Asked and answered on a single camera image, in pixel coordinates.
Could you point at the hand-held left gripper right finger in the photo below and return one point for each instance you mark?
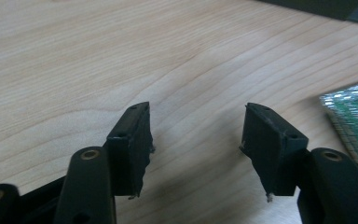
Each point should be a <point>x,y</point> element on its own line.
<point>270,155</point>

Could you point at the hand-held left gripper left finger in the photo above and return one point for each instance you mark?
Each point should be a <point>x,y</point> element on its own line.
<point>130,155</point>

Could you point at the green shiny textured pad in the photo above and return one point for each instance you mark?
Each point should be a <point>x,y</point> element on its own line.
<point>355,121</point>

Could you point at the dark panel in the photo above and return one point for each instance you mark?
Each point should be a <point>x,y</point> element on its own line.
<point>310,6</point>

